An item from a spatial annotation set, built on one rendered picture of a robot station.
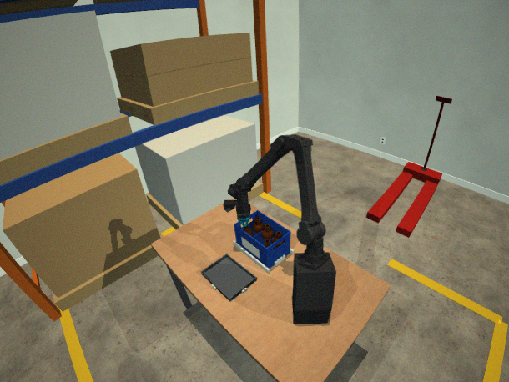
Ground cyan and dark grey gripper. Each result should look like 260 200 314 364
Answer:
237 201 251 227

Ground blue bottle crate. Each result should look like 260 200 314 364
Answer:
234 210 290 269

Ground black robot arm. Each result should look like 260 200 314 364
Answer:
224 134 329 270

